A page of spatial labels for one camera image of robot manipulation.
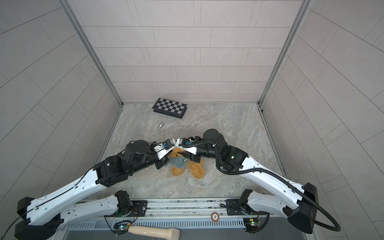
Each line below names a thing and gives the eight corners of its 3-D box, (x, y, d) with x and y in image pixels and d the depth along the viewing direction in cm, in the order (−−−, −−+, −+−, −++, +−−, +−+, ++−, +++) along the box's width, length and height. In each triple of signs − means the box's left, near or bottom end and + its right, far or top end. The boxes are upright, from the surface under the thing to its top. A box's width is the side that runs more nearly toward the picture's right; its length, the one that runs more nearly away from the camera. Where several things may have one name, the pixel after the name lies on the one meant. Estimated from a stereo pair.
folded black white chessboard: (152, 111, 112) (151, 108, 110) (159, 100, 120) (159, 97, 118) (181, 118, 108) (181, 116, 106) (187, 106, 116) (187, 104, 113)
